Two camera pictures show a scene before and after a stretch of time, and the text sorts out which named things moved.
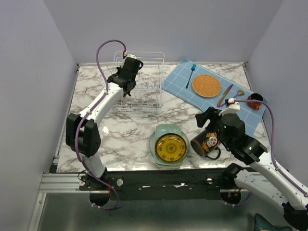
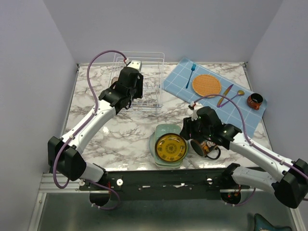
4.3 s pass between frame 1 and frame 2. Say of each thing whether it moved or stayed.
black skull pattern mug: stayed
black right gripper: moved
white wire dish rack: stayed
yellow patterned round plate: stayed
